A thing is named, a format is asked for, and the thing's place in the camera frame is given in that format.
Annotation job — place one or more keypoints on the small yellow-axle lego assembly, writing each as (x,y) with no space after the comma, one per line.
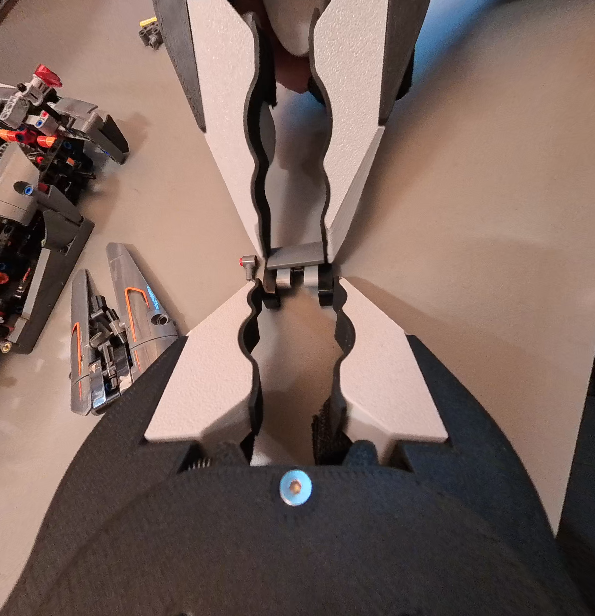
(283,276)

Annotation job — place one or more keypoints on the pile of lego pieces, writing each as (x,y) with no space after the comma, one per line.
(151,33)

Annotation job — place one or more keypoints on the grey pointed lego wing assembly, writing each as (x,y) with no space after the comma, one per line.
(119,269)

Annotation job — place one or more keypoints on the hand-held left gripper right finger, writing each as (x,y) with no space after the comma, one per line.
(389,385)

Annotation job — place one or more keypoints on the partly built lego model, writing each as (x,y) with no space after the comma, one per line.
(14,192)

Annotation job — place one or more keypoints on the person's right hand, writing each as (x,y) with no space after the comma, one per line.
(292,72)

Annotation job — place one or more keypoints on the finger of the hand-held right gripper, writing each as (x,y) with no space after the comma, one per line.
(355,72)
(220,72)

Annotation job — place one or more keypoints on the small grey lego connector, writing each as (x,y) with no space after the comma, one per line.
(250,263)

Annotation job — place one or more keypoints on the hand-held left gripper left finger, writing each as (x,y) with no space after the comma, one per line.
(201,385)

